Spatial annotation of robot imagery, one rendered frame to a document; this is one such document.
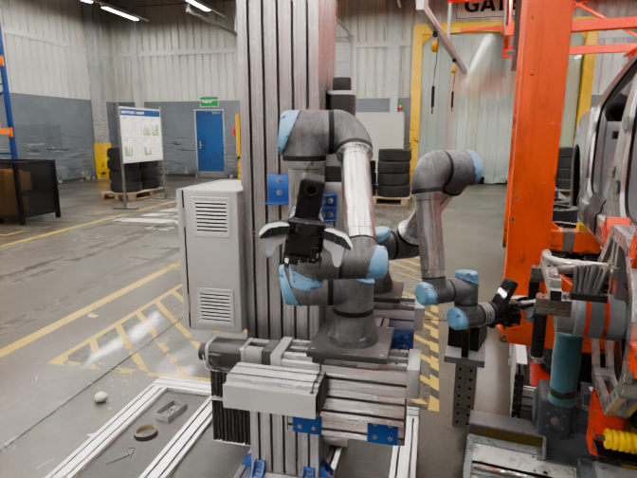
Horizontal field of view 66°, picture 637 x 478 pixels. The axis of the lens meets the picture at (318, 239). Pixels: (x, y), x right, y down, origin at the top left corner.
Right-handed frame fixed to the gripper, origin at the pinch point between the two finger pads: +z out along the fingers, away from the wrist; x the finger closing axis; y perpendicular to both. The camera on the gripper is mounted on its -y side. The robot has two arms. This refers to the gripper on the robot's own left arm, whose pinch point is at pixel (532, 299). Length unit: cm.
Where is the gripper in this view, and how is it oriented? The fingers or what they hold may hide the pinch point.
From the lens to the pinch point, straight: 191.5
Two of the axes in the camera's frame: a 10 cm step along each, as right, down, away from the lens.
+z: 9.1, -0.9, 4.0
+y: 0.0, 9.8, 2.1
